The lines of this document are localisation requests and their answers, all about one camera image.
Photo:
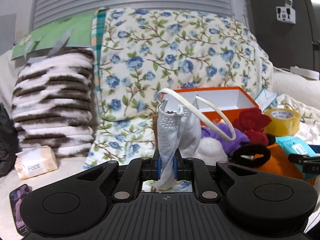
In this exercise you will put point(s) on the face tissue pack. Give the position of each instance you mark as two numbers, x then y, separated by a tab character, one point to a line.
35	162

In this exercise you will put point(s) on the blue floral pillow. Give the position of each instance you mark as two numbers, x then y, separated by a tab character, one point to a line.
140	51

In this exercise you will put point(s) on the smartphone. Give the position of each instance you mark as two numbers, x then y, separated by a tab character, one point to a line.
16	196

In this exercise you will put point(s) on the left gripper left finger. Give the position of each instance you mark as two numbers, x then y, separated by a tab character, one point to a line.
133	175

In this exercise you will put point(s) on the black hair scrunchie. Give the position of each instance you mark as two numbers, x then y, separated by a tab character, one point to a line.
251	156

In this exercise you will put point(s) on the teal white paper packet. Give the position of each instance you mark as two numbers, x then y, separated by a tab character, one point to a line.
264	98

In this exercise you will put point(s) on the brown white striped fluffy cushion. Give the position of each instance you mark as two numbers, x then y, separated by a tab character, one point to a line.
51	103

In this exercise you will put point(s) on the white embossed sofa cover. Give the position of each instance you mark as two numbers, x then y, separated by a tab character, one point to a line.
297	87

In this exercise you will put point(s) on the orange cardboard box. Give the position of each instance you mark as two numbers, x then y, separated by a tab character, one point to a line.
230	100

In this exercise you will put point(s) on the white fluffy pompom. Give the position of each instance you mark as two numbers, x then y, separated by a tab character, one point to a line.
210	151

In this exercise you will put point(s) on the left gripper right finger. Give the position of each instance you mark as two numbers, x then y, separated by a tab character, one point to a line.
198	173

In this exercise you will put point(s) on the blue wet wipes pack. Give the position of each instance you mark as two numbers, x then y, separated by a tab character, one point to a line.
295	145

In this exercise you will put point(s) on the floral bed blanket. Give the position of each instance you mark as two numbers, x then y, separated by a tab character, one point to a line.
297	107

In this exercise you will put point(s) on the dark red fluffy scrunchie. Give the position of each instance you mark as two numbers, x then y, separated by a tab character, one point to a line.
252	122

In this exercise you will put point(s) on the orange honeycomb silicone mat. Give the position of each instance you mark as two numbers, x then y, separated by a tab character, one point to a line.
280	165

